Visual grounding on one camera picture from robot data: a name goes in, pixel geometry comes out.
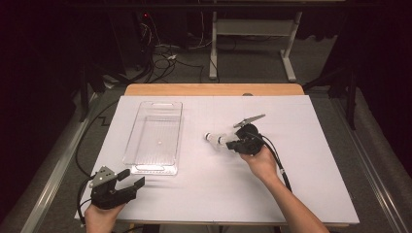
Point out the person's right hand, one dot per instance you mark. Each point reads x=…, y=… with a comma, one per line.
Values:
x=262, y=165

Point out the black metal stand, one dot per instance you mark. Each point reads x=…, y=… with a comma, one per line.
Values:
x=351, y=97
x=85, y=93

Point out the grey metal floor rail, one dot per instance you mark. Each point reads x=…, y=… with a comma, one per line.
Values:
x=58, y=168
x=372, y=174

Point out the clear plastic container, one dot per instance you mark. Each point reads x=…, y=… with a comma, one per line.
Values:
x=155, y=142

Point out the person's left hand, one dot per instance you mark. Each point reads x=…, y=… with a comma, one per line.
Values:
x=100, y=221

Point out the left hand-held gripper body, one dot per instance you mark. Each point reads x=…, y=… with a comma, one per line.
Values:
x=108, y=197

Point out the white table cover board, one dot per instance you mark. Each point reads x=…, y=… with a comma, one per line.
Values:
x=200, y=194

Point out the black computer case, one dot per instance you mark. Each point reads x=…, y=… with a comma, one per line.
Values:
x=129, y=39

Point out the white metal stand frame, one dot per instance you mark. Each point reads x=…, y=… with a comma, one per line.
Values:
x=252, y=27

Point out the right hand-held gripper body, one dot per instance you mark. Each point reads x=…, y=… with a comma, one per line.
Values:
x=250, y=142

